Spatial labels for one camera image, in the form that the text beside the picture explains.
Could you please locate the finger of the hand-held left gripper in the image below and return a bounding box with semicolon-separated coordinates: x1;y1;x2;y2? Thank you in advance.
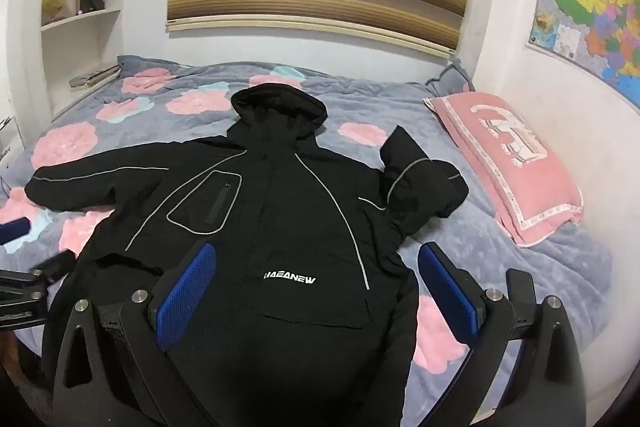
31;254;77;284
0;216;32;245

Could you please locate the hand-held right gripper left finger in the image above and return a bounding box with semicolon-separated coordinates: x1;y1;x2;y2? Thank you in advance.
51;242;242;427

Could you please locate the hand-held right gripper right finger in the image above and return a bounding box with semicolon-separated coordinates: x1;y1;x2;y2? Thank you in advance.
417;240;588;427

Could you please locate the black hooded jacket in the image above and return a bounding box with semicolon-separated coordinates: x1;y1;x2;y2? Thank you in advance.
24;82;470;427

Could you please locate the grey pink floral blanket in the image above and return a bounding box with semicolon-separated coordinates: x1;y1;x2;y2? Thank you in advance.
0;55;615;427

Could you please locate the pink pillow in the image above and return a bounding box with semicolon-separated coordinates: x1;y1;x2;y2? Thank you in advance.
423;91;586;248

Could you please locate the grey pillow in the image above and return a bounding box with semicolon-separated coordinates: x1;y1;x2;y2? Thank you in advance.
425;59;476;94

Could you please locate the white corner shelf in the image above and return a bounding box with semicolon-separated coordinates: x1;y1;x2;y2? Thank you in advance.
34;0;141;118

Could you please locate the colourful wall map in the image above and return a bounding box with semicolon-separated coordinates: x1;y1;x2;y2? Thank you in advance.
525;0;640;94

